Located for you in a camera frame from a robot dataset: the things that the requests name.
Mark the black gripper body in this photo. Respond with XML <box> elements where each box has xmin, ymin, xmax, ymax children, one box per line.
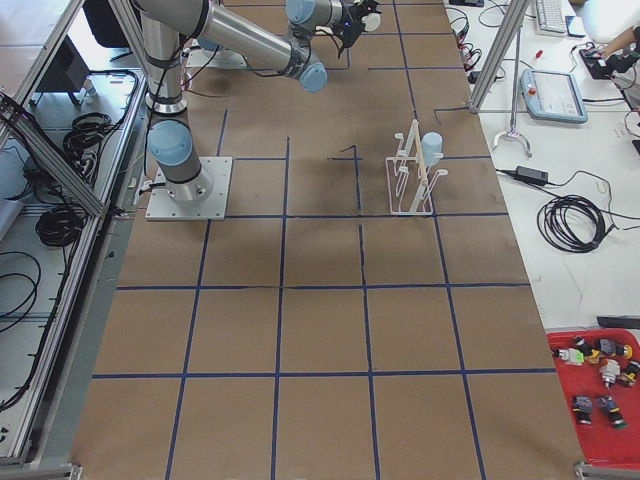
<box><xmin>339</xmin><ymin>1</ymin><xmax>364</xmax><ymax>48</ymax></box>

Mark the light blue cup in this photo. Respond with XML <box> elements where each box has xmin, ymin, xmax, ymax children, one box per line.
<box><xmin>421</xmin><ymin>131</ymin><xmax>443</xmax><ymax>167</ymax></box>

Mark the cream white cup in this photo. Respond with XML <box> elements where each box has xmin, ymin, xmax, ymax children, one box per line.
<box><xmin>361</xmin><ymin>12</ymin><xmax>381</xmax><ymax>33</ymax></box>

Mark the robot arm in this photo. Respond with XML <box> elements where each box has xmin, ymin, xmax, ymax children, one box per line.
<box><xmin>134</xmin><ymin>1</ymin><xmax>381</xmax><ymax>205</ymax></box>
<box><xmin>197</xmin><ymin>37</ymin><xmax>222</xmax><ymax>52</ymax></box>

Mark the reacher grabber tool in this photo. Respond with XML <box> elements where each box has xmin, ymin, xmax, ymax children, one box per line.
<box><xmin>491</xmin><ymin>0</ymin><xmax>532</xmax><ymax>159</ymax></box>

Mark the teach pendant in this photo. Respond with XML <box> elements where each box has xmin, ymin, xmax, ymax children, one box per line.
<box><xmin>520</xmin><ymin>68</ymin><xmax>588</xmax><ymax>124</ymax></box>

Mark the black power adapter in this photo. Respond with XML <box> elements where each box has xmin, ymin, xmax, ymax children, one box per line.
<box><xmin>514</xmin><ymin>165</ymin><xmax>549</xmax><ymax>186</ymax></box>

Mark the red parts bin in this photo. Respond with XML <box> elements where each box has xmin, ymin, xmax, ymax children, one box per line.
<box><xmin>555</xmin><ymin>359</ymin><xmax>639</xmax><ymax>470</ymax></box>

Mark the aluminium frame post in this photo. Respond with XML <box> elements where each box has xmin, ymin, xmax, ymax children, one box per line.
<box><xmin>468</xmin><ymin>0</ymin><xmax>530</xmax><ymax>113</ymax></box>

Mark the white wire cup rack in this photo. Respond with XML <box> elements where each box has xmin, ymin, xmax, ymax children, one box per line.
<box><xmin>385</xmin><ymin>119</ymin><xmax>448</xmax><ymax>216</ymax></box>

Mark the coiled black cable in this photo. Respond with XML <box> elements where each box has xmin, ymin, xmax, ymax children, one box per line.
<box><xmin>537</xmin><ymin>194</ymin><xmax>607</xmax><ymax>252</ymax></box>

